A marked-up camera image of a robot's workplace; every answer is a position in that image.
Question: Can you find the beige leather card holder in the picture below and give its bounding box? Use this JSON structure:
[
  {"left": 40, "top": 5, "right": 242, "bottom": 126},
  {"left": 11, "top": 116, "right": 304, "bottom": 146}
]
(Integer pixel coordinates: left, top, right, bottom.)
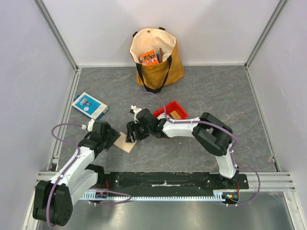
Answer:
[{"left": 113, "top": 132, "right": 136, "bottom": 153}]

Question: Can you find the red plastic bin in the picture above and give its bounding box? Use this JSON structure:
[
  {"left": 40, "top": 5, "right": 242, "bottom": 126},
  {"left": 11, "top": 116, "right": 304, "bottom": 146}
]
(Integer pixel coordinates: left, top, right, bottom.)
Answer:
[{"left": 153, "top": 100, "right": 188, "bottom": 120}]

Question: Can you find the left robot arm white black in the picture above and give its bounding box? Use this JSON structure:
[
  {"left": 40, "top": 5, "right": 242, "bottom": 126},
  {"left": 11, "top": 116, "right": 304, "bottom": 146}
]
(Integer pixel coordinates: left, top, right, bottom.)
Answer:
[{"left": 32, "top": 119, "right": 120, "bottom": 228}]

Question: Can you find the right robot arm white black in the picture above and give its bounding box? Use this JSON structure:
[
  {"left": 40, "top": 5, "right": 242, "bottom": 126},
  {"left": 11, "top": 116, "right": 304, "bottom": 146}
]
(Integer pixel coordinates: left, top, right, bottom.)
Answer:
[{"left": 126, "top": 106, "right": 239, "bottom": 189}]

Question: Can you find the blue razor package box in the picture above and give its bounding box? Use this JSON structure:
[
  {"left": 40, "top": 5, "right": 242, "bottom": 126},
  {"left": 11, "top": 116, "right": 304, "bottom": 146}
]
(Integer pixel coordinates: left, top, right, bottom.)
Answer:
[{"left": 71, "top": 92, "right": 109, "bottom": 120}]

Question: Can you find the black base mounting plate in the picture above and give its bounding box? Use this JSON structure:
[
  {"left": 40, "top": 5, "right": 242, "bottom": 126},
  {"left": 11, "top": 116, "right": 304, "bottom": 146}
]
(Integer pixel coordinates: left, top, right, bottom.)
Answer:
[{"left": 95, "top": 172, "right": 249, "bottom": 196}]

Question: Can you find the mustard canvas tote bag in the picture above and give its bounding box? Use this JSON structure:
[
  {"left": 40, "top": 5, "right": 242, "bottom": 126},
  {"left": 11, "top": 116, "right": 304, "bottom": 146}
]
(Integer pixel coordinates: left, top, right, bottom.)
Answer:
[{"left": 130, "top": 27, "right": 184, "bottom": 93}]

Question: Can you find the orange snack box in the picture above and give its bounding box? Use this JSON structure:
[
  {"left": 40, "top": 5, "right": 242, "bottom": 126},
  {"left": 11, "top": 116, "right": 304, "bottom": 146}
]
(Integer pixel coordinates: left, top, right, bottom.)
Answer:
[{"left": 139, "top": 50, "right": 159, "bottom": 66}]

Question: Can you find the white item in bag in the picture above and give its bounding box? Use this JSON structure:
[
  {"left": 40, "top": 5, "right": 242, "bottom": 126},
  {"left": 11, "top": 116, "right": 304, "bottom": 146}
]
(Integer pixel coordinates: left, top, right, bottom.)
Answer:
[{"left": 161, "top": 53, "right": 171, "bottom": 62}]

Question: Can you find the brown item in bag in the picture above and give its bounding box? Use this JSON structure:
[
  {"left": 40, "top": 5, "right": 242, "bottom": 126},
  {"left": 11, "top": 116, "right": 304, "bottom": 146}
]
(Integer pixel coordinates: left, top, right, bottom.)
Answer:
[{"left": 159, "top": 48, "right": 163, "bottom": 63}]

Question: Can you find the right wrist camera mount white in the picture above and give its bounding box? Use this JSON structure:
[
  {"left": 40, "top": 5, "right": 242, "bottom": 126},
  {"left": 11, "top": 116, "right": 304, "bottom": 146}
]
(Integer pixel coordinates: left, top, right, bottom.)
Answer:
[{"left": 130, "top": 105, "right": 142, "bottom": 122}]

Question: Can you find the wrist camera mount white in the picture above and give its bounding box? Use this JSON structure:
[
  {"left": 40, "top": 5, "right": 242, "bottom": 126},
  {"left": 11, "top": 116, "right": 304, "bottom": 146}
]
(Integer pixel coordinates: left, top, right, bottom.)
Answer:
[
  {"left": 81, "top": 119, "right": 95, "bottom": 132},
  {"left": 130, "top": 105, "right": 142, "bottom": 122}
]

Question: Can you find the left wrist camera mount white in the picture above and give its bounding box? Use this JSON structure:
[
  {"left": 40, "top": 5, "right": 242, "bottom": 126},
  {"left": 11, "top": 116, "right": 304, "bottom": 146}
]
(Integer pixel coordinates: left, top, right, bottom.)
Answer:
[{"left": 81, "top": 119, "right": 95, "bottom": 132}]

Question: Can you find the white cable duct rail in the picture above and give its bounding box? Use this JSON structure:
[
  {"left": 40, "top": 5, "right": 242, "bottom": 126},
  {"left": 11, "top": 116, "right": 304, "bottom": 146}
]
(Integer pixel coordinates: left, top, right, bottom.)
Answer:
[{"left": 79, "top": 190, "right": 225, "bottom": 202}]

